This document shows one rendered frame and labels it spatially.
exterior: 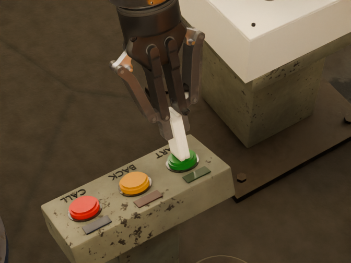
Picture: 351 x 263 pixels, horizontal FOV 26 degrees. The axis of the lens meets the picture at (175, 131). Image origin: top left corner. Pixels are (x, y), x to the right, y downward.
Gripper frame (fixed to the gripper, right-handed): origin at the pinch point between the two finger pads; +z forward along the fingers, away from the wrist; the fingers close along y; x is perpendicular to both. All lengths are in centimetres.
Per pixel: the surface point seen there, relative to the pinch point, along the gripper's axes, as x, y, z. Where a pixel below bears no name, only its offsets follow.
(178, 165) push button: -1.3, -1.1, 4.0
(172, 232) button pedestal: 0.2, -3.8, 15.7
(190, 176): -3.7, -0.9, 4.6
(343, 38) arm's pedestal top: 33, 55, 20
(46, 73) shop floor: 96, 9, 34
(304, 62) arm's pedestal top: 33, 45, 22
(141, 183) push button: -1.6, -7.0, 3.7
